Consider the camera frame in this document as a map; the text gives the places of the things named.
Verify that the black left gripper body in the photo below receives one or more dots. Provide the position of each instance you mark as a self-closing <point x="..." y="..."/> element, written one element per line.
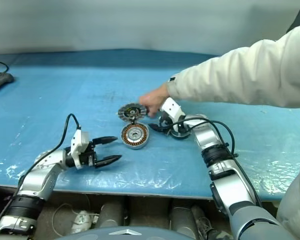
<point x="88" y="156"/>

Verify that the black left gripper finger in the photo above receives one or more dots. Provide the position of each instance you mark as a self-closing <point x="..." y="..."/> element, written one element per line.
<point x="107" y="161"/>
<point x="105" y="140"/>

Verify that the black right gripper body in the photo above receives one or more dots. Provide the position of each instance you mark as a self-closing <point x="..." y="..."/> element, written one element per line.
<point x="166" y="127"/>

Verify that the silver motor housing copper windings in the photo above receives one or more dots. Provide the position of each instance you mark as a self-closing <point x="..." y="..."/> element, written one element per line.
<point x="126" y="136"/>

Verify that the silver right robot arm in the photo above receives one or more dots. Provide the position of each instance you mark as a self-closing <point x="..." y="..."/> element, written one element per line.
<point x="240" y="190"/>

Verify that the white jacket sleeve forearm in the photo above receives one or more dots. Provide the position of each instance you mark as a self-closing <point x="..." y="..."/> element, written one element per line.
<point x="240" y="72"/>

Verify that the person's bare hand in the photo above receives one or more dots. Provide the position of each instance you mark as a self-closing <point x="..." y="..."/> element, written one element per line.
<point x="155" y="100"/>

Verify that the white shoe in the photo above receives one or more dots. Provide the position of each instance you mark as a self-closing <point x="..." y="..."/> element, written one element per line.
<point x="82" y="221"/>

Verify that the blue plastic table cover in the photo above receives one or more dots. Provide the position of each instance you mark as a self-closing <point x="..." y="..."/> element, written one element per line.
<point x="65" y="87"/>

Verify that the grey robot torso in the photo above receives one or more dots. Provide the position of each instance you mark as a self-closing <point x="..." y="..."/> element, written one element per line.
<point x="102" y="233"/>

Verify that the grey patterned shoe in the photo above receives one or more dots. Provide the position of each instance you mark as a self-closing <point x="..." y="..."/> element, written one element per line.
<point x="205" y="225"/>

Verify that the black power strip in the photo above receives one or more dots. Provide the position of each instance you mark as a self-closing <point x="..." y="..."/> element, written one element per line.
<point x="0" y="80"/>

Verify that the white jacket person torso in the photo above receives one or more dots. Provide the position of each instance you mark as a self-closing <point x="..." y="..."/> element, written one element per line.
<point x="297" y="200"/>

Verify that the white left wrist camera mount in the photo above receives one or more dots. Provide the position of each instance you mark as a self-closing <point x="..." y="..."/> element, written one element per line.
<point x="81" y="140"/>

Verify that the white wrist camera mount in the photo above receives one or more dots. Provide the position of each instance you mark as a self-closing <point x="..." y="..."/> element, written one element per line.
<point x="81" y="140"/>
<point x="172" y="107"/>

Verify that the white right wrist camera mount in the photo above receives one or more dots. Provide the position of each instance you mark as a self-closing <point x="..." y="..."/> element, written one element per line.
<point x="172" y="107"/>

